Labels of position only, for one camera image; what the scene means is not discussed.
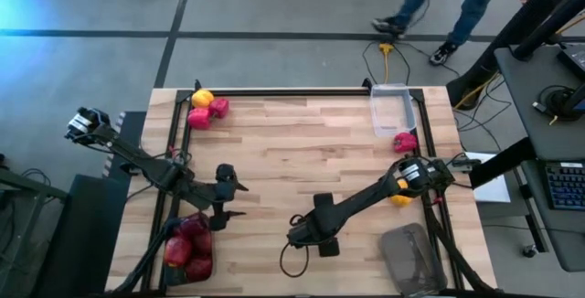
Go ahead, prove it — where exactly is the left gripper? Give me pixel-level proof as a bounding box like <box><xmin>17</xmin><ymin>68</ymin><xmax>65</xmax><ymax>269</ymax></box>
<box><xmin>200</xmin><ymin>163</ymin><xmax>250</xmax><ymax>233</ymax></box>

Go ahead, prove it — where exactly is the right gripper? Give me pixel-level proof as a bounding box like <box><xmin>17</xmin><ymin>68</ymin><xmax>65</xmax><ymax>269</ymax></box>
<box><xmin>286</xmin><ymin>192</ymin><xmax>341</xmax><ymax>259</ymax></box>

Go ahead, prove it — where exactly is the dark red apple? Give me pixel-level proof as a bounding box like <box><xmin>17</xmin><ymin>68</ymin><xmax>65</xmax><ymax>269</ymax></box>
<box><xmin>191</xmin><ymin>229</ymin><xmax>214</xmax><ymax>257</ymax></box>
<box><xmin>175</xmin><ymin>212</ymin><xmax>210</xmax><ymax>239</ymax></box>
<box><xmin>183</xmin><ymin>254</ymin><xmax>214</xmax><ymax>283</ymax></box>
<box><xmin>163</xmin><ymin>235</ymin><xmax>194</xmax><ymax>269</ymax></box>

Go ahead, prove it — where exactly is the yellow bell pepper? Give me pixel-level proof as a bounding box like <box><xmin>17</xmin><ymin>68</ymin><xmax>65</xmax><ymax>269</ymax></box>
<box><xmin>388</xmin><ymin>177</ymin><xmax>414</xmax><ymax>208</ymax></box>
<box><xmin>190</xmin><ymin>88</ymin><xmax>216</xmax><ymax>109</ymax></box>

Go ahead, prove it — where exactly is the gray plastic basket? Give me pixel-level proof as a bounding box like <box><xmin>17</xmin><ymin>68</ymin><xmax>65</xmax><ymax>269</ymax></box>
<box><xmin>162</xmin><ymin>212</ymin><xmax>217</xmax><ymax>288</ymax></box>
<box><xmin>379</xmin><ymin>222</ymin><xmax>449</xmax><ymax>297</ymax></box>

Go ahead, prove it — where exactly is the clear plastic bin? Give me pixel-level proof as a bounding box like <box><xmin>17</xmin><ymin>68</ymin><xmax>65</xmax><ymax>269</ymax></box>
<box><xmin>368</xmin><ymin>82</ymin><xmax>419</xmax><ymax>139</ymax></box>

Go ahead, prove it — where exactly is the white paper sheet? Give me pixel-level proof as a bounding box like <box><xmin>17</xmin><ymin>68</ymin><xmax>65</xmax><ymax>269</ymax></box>
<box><xmin>464</xmin><ymin>151</ymin><xmax>512</xmax><ymax>204</ymax></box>

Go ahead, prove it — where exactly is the yellow power plug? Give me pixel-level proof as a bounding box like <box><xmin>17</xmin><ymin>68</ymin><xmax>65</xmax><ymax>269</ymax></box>
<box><xmin>378</xmin><ymin>41</ymin><xmax>395</xmax><ymax>84</ymax></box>

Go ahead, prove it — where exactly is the dark metal cart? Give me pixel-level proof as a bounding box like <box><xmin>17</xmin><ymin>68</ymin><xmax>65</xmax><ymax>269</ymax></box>
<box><xmin>0</xmin><ymin>165</ymin><xmax>69</xmax><ymax>298</ymax></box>

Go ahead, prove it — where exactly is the gray side desk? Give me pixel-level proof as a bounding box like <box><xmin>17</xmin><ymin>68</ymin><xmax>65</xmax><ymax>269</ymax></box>
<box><xmin>494</xmin><ymin>44</ymin><xmax>585</xmax><ymax>272</ymax></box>

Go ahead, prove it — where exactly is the black keyboard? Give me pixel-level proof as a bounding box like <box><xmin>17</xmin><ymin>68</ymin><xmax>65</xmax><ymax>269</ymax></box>
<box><xmin>543</xmin><ymin>160</ymin><xmax>585</xmax><ymax>211</ymax></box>

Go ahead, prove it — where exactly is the black tower fan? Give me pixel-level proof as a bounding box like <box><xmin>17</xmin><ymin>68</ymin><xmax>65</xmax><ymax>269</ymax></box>
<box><xmin>445</xmin><ymin>0</ymin><xmax>585</xmax><ymax>110</ymax></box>

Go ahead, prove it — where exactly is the black stand pole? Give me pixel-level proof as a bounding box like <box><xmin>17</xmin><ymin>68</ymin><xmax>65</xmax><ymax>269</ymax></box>
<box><xmin>511</xmin><ymin>0</ymin><xmax>585</xmax><ymax>61</ymax></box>

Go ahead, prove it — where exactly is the gray cable hub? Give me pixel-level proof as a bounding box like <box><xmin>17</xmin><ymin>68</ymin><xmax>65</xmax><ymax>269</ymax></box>
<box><xmin>450</xmin><ymin>156</ymin><xmax>483</xmax><ymax>174</ymax></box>

